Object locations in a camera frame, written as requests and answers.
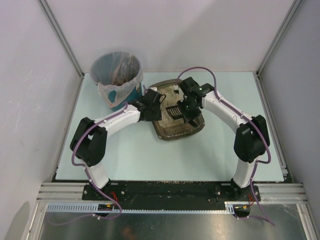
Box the cat litter pellets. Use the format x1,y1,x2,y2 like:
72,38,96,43
157,85,184,128

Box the aluminium frame rail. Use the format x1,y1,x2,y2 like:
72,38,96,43
257,183,308,204

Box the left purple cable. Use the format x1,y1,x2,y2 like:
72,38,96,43
47,102,123,226

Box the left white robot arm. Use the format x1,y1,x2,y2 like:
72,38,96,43
70,87,167,190

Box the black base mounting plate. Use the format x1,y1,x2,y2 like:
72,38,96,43
82,180,261,211

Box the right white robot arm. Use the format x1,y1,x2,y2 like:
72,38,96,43
176,77,270,197

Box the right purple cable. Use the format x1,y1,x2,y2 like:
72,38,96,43
177,66,276,227

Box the grey slotted cable duct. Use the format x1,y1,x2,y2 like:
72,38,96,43
46,201,253,215

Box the purple cable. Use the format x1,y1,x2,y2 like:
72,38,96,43
177,66,276,227
47,102,123,226

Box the brown litter box tray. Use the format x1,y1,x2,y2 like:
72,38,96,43
150,79,205,141

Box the black litter scoop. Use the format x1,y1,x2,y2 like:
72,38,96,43
165,105,183,120

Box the teal trash bin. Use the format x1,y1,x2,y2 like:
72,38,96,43
90,51,145,112

